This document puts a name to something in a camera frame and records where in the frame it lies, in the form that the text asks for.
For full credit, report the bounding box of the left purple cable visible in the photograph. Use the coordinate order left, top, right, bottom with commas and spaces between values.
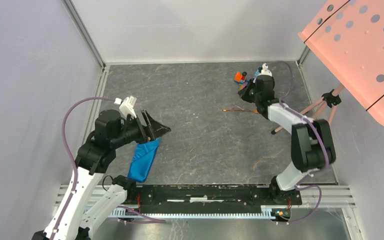
51, 96, 167, 240

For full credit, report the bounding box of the pink perforated music stand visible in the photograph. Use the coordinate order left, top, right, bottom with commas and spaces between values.
270, 0, 384, 135

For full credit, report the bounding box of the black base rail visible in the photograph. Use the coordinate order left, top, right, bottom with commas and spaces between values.
113, 184, 303, 220

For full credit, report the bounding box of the purple cable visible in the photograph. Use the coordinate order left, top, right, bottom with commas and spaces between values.
266, 60, 330, 225
51, 96, 167, 240

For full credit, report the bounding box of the blue cloth napkin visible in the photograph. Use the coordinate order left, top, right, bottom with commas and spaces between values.
127, 138, 161, 183

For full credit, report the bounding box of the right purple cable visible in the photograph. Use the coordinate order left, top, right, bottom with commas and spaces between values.
266, 60, 330, 225

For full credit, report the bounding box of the toy brick set colourful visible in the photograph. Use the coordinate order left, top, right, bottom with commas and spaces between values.
234, 66, 261, 90

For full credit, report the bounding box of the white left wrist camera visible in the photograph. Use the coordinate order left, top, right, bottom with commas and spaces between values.
114, 95, 137, 119

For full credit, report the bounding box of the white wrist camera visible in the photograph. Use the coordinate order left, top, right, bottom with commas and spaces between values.
258, 63, 273, 77
114, 95, 137, 119

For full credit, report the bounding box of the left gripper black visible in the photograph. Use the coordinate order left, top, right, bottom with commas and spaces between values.
112, 108, 172, 148

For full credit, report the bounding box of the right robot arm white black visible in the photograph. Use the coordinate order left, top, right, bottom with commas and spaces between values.
238, 75, 337, 204

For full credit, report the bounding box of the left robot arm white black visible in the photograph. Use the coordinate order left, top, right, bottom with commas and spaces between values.
32, 109, 171, 240

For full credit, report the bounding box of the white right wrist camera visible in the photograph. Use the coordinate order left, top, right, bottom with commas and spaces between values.
258, 63, 273, 77

